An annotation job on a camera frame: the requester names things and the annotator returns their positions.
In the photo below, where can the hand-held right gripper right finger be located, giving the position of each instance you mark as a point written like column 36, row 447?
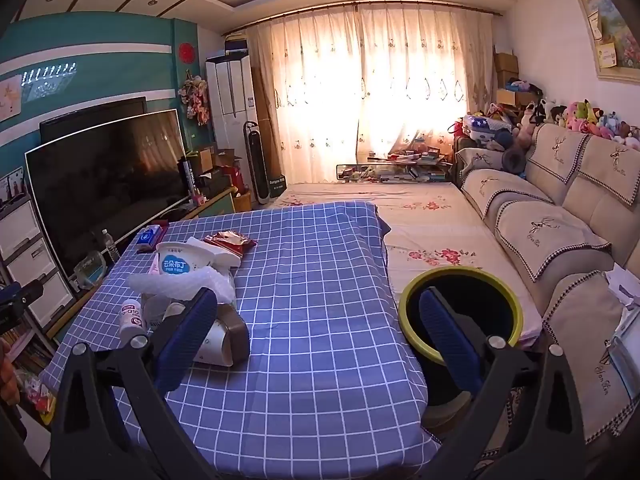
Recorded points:
column 447, row 345

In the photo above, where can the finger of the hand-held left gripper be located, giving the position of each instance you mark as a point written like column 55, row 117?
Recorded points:
column 17, row 297

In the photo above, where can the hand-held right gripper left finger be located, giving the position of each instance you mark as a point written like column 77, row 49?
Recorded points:
column 187, row 340

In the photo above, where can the yellow rimmed black trash bin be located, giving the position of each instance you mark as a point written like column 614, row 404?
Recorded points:
column 475, row 305

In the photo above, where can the small white bottle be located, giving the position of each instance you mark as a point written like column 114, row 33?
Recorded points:
column 131, row 320

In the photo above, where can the clear plastic bag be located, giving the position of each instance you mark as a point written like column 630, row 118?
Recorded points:
column 200, row 280

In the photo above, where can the white pudding cup blue label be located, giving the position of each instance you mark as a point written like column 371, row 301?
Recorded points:
column 175, row 262

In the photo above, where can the red snack wrapper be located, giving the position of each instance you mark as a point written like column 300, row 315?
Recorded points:
column 230, row 242

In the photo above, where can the person's left forearm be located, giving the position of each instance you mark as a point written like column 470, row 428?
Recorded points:
column 7, row 375

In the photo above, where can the white drawer unit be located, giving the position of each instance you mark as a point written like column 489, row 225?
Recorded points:
column 25, row 260

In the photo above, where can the row of books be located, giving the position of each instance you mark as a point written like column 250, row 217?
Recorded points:
column 25, row 360

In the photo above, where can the clear plastic container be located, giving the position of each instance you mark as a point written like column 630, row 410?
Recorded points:
column 90, row 267

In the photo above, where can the clear water bottle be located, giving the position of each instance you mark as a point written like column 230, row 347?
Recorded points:
column 110, row 250

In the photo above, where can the blue tissue packet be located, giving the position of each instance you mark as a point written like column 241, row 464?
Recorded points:
column 150, row 237

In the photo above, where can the floral printed bed sheet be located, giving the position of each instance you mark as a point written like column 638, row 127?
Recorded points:
column 425, row 230

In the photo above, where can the blue checked tablecloth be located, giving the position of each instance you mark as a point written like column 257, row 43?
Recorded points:
column 310, row 310

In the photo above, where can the large curved black television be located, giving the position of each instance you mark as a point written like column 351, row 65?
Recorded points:
column 110, row 185

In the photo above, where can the black cylinder tube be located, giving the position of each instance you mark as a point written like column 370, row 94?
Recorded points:
column 185, row 175

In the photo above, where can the red fire extinguisher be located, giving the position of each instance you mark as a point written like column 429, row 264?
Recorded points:
column 236, row 180

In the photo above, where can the small black box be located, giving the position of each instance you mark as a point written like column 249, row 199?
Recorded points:
column 277, row 187

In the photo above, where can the open cardboard boxes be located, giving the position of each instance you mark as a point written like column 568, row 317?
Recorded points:
column 212, row 160

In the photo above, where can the loose white papers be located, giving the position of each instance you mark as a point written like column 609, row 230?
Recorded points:
column 622, row 285

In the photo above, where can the black tower fan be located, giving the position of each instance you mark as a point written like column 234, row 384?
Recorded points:
column 256, row 160

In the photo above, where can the beige sofa with embroidered covers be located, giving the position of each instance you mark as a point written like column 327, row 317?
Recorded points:
column 575, row 200

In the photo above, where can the cluttered glass coffee table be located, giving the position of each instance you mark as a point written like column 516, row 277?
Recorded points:
column 360, row 170

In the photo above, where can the black flat television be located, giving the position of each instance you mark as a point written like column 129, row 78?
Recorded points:
column 90, row 115

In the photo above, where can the dark grey round cushion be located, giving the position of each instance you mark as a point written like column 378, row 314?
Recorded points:
column 513, row 160

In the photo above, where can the star printed blue white bag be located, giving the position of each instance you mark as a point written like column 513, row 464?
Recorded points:
column 485, row 127

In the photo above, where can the hanging artificial flower bunch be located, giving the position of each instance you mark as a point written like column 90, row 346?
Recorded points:
column 194, row 100

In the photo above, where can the white standing air conditioner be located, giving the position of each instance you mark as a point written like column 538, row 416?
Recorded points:
column 230, row 95

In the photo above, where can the row of plush toys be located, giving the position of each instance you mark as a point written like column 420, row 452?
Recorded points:
column 580, row 115

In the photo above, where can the stacked brown cardboard boxes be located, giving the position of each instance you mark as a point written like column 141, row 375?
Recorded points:
column 506, row 70

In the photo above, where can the sheer embroidered curtain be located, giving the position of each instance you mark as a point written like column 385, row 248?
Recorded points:
column 325, row 85

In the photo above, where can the brown curtain rod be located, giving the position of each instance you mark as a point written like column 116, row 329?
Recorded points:
column 350, row 6

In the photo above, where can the small photo frame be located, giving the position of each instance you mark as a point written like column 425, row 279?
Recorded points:
column 12, row 187

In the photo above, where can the pale wall poster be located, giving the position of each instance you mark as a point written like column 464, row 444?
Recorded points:
column 10, row 97

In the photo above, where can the red round wall ornament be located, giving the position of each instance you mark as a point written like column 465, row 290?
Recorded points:
column 186, row 52

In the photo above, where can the framed floral wall picture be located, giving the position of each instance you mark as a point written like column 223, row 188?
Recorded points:
column 620, row 25

